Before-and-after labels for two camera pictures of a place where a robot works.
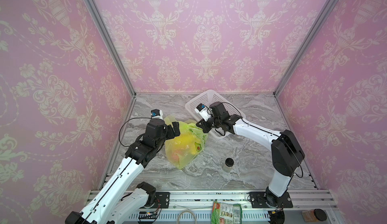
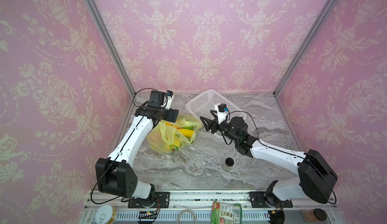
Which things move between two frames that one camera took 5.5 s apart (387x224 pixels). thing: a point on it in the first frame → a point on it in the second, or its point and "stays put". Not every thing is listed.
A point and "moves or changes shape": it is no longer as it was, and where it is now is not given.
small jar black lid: [229, 162] stays put
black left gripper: [172, 134] → [172, 112]
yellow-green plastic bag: [182, 149] moves or changes shape
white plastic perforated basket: [207, 98] stays put
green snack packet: [226, 213] stays put
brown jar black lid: [312, 215] stays put
